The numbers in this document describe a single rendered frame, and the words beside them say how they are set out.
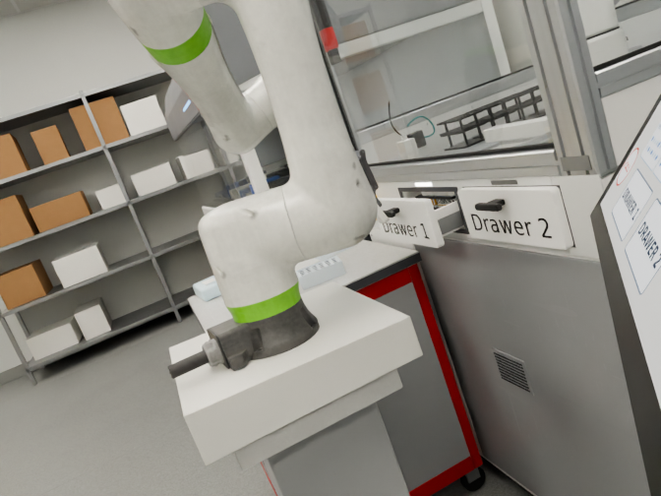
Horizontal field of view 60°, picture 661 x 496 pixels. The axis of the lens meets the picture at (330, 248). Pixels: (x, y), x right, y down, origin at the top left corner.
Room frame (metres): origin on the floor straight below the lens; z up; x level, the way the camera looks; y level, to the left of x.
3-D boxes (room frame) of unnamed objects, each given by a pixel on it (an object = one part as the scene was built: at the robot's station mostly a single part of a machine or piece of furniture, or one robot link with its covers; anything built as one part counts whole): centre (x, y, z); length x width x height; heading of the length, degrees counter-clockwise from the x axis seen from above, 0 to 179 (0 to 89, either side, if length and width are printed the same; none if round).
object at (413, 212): (1.34, -0.19, 0.87); 0.29 x 0.02 x 0.11; 16
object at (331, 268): (1.52, 0.05, 0.78); 0.12 x 0.08 x 0.04; 96
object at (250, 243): (0.94, 0.12, 0.99); 0.16 x 0.13 x 0.19; 86
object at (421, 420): (1.67, 0.15, 0.38); 0.62 x 0.58 x 0.76; 16
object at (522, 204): (1.06, -0.34, 0.87); 0.29 x 0.02 x 0.11; 16
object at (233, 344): (0.92, 0.19, 0.87); 0.26 x 0.15 x 0.06; 112
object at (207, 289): (1.81, 0.41, 0.78); 0.15 x 0.10 x 0.04; 21
